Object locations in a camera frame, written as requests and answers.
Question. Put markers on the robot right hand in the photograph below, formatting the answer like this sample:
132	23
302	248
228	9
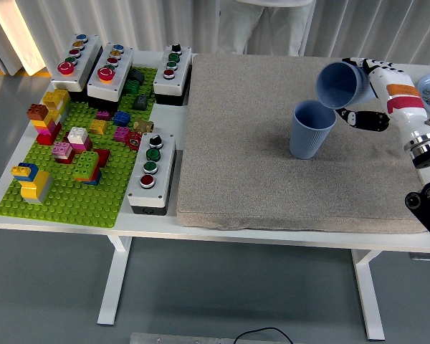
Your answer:
401	100

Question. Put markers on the blue ribbed cup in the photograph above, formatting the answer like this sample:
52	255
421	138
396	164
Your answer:
308	143
335	86

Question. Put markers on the person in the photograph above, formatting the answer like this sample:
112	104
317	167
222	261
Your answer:
236	28

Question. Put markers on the white table leg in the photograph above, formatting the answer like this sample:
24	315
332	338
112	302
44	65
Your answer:
367	286
114	279

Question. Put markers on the four-button control box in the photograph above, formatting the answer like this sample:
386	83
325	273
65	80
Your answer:
181	71
165	168

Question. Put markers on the dark grey round part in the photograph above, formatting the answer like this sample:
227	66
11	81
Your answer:
138	76

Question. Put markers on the dark green brick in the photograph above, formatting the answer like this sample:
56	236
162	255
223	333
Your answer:
132	87

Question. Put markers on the five-button control box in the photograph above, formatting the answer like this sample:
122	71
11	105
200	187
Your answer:
120	77
87	61

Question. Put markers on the white curtain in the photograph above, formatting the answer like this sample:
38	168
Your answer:
129	21

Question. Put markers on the flat magenta brick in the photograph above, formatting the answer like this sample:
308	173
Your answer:
103	115

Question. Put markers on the green orange blue brick stack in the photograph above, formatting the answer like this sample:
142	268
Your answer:
86	165

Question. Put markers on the green studded baseplate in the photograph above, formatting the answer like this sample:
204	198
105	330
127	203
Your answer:
75	204

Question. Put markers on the pink white red brick stack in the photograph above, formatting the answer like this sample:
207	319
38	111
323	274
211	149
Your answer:
62	150

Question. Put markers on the yellow white brick stack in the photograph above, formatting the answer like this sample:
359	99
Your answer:
55	98

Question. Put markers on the brown yellow pink red brick tower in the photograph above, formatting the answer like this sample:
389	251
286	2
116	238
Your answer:
44	129

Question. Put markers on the blue yellow grey brick stack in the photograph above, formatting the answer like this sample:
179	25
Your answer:
36	186

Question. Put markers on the grey under-table bracket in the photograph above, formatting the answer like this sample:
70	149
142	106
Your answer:
423	256

